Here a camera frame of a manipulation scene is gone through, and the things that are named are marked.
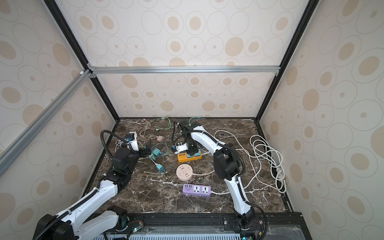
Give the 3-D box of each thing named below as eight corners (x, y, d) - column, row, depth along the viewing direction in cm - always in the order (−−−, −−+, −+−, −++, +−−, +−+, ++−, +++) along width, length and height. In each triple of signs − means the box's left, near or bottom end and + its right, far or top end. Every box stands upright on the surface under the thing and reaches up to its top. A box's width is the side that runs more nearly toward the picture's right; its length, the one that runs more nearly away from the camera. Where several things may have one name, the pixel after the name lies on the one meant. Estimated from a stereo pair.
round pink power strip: (176, 180, 90) (175, 178, 87) (177, 166, 96) (176, 163, 93) (192, 180, 90) (192, 178, 87) (192, 166, 96) (192, 163, 93)
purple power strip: (182, 195, 84) (182, 193, 82) (183, 186, 88) (182, 184, 85) (210, 195, 84) (211, 193, 82) (210, 186, 88) (210, 184, 85)
